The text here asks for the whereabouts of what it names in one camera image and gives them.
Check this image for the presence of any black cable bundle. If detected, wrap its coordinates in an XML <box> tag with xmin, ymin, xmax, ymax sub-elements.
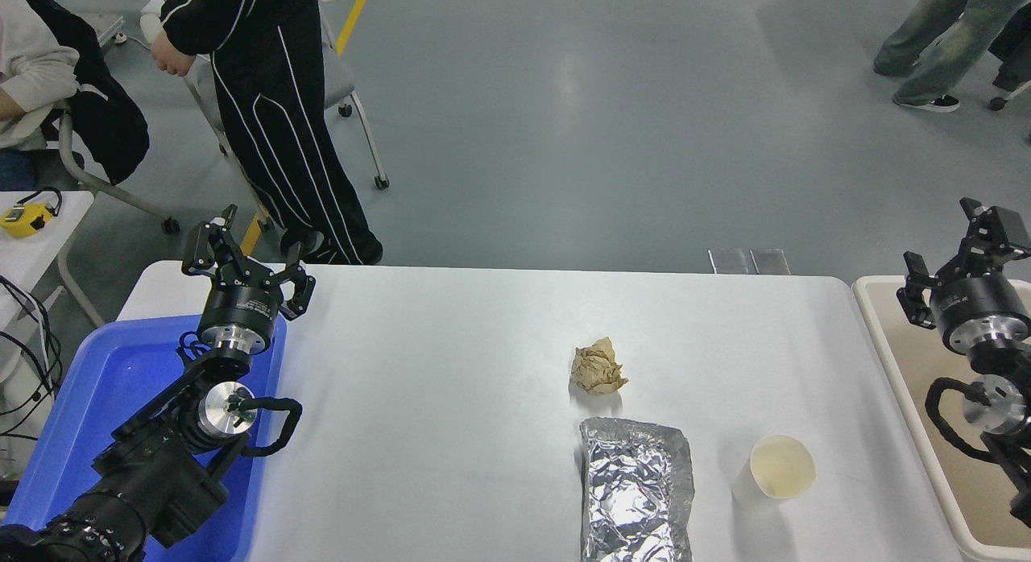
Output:
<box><xmin>0</xmin><ymin>276</ymin><xmax>64</xmax><ymax>442</ymax></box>

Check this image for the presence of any black jacket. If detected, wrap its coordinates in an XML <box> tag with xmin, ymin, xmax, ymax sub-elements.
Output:
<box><xmin>16</xmin><ymin>0</ymin><xmax>150</xmax><ymax>184</ymax></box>

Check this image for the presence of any white paper cup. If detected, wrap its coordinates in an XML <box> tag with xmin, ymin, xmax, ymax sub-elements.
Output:
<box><xmin>731</xmin><ymin>435</ymin><xmax>817</xmax><ymax>510</ymax></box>

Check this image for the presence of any yellow handheld device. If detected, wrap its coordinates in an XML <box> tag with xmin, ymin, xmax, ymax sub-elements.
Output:
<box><xmin>0</xmin><ymin>187</ymin><xmax>63</xmax><ymax>239</ymax></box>

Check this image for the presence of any chair leg with castor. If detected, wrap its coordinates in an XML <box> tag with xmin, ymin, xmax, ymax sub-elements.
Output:
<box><xmin>989</xmin><ymin>79</ymin><xmax>1031</xmax><ymax>112</ymax></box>

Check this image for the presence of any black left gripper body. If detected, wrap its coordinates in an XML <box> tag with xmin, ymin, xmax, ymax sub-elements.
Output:
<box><xmin>197</xmin><ymin>280</ymin><xmax>288</xmax><ymax>339</ymax></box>

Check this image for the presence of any crumpled tan paper ball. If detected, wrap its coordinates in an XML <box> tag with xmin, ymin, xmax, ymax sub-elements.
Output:
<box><xmin>570</xmin><ymin>337</ymin><xmax>629</xmax><ymax>396</ymax></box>

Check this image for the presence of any pale beige dustbin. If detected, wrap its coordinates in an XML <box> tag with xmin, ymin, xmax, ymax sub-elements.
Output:
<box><xmin>852</xmin><ymin>275</ymin><xmax>1031</xmax><ymax>562</ymax></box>

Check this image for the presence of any blue plastic tray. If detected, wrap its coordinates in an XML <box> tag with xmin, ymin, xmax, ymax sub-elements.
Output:
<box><xmin>4</xmin><ymin>315</ymin><xmax>288</xmax><ymax>562</ymax></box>

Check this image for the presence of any white side table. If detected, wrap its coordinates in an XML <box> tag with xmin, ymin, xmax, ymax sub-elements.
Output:
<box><xmin>0</xmin><ymin>190</ymin><xmax>106</xmax><ymax>329</ymax></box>

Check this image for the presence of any silver foil tray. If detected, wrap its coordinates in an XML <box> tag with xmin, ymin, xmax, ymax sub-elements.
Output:
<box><xmin>579</xmin><ymin>417</ymin><xmax>695</xmax><ymax>562</ymax></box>

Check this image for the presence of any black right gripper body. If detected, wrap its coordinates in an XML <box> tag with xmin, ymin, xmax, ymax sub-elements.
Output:
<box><xmin>933</xmin><ymin>271</ymin><xmax>1031</xmax><ymax>332</ymax></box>

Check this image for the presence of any person's left hand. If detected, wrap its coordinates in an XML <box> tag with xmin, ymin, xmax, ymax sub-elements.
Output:
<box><xmin>151</xmin><ymin>31</ymin><xmax>197</xmax><ymax>77</ymax></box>

